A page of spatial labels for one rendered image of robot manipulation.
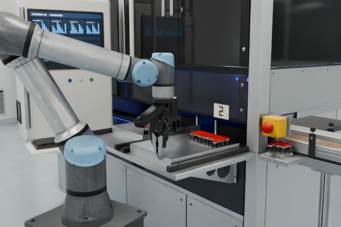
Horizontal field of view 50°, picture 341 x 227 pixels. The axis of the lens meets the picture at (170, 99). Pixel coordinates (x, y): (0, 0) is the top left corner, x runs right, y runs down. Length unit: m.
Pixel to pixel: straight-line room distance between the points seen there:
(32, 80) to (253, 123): 0.82
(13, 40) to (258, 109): 0.88
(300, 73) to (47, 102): 1.02
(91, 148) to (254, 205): 0.75
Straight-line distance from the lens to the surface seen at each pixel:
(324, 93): 1.81
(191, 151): 1.45
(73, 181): 1.07
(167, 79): 1.20
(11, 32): 1.02
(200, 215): 1.79
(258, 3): 1.42
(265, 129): 1.37
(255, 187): 1.51
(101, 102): 2.11
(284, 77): 1.54
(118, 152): 1.47
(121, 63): 1.03
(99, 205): 1.09
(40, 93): 1.15
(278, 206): 1.67
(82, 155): 1.04
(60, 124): 1.17
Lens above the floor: 1.29
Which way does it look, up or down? 8 degrees down
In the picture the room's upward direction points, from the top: straight up
